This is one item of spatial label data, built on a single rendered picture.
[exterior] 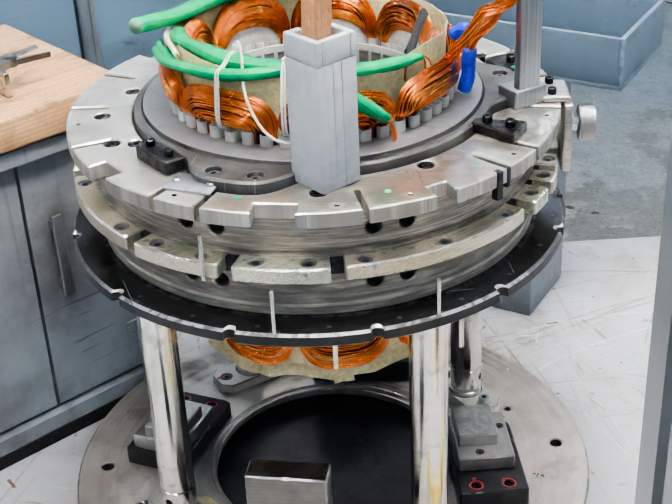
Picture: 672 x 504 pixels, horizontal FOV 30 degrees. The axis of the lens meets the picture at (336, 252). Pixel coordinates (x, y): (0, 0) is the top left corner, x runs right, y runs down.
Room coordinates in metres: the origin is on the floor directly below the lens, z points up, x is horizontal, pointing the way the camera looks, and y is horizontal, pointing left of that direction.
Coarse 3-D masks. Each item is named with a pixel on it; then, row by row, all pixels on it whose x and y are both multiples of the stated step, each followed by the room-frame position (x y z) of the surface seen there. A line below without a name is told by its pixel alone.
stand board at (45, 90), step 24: (0, 48) 0.97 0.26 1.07; (48, 48) 0.97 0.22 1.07; (24, 72) 0.92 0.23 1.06; (48, 72) 0.91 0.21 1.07; (72, 72) 0.91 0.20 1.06; (96, 72) 0.91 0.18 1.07; (0, 96) 0.87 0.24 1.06; (24, 96) 0.87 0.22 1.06; (48, 96) 0.87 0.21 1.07; (72, 96) 0.86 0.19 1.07; (0, 120) 0.82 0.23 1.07; (24, 120) 0.83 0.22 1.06; (48, 120) 0.85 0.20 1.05; (0, 144) 0.82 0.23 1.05; (24, 144) 0.83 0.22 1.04
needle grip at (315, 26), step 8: (304, 0) 0.64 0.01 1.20; (312, 0) 0.64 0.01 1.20; (320, 0) 0.64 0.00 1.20; (328, 0) 0.64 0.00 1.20; (304, 8) 0.64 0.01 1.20; (312, 8) 0.64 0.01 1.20; (320, 8) 0.64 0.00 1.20; (328, 8) 0.64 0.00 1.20; (304, 16) 0.64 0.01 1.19; (312, 16) 0.64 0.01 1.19; (320, 16) 0.64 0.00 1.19; (328, 16) 0.64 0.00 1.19; (304, 24) 0.64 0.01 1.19; (312, 24) 0.64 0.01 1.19; (320, 24) 0.64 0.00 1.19; (328, 24) 0.64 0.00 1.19; (304, 32) 0.64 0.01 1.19; (312, 32) 0.64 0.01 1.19; (320, 32) 0.64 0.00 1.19; (328, 32) 0.64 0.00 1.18
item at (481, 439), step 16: (448, 416) 0.77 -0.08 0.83; (464, 416) 0.75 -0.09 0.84; (480, 416) 0.75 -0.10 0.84; (496, 416) 0.77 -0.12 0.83; (464, 432) 0.74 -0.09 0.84; (480, 432) 0.73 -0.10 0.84; (496, 432) 0.73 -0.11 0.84; (464, 448) 0.73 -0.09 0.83; (480, 448) 0.73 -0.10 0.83; (496, 448) 0.73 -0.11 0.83; (512, 448) 0.73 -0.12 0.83; (464, 464) 0.72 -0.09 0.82; (480, 464) 0.72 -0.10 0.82; (496, 464) 0.72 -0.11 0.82; (512, 464) 0.72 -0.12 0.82
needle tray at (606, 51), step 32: (448, 0) 1.12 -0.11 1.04; (480, 0) 1.10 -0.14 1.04; (544, 0) 1.07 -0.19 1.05; (576, 0) 1.06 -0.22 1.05; (608, 0) 1.04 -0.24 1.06; (640, 0) 1.03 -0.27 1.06; (512, 32) 0.98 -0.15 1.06; (544, 32) 0.96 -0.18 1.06; (576, 32) 0.95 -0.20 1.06; (608, 32) 1.04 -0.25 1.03; (640, 32) 0.96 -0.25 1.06; (544, 64) 0.96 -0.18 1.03; (576, 64) 0.95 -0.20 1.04; (608, 64) 0.93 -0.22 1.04; (640, 64) 0.97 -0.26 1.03; (544, 288) 1.01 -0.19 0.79
